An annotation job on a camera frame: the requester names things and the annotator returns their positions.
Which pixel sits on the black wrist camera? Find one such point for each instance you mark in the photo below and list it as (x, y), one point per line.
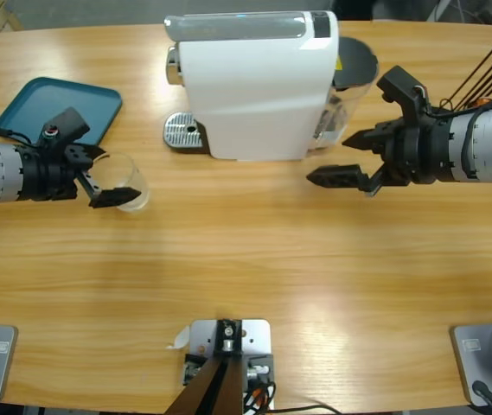
(403, 91)
(66, 125)

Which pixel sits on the white metal frame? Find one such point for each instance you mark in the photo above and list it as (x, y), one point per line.
(440, 8)

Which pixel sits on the white capsule coffee machine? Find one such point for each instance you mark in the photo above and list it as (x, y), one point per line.
(250, 95)

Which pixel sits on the grey coffee machine lever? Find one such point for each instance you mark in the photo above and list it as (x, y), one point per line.
(237, 26)

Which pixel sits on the black capsule holder with rods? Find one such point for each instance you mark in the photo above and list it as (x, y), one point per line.
(483, 69)

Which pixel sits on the clear glass cup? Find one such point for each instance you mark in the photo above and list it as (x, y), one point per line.
(129, 173)

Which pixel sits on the teal plastic tray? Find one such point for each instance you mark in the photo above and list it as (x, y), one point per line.
(55, 99)

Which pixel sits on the metal drip tray grate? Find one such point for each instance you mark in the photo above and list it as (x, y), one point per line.
(181, 129)

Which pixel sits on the black bracket with bolts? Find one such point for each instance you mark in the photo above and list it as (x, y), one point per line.
(265, 359)

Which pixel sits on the orange coffee capsule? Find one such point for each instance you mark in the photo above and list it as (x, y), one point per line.
(482, 102)

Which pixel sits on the clear water tank dark lid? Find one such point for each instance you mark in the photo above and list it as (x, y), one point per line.
(355, 60)

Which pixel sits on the white tape scrap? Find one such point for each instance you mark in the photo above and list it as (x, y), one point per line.
(180, 339)

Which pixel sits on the dark brown camera post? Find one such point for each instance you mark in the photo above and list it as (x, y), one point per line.
(211, 389)

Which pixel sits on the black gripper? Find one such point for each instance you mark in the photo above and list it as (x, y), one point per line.
(423, 155)
(46, 173)

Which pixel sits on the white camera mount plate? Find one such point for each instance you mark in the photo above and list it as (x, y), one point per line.
(256, 333)

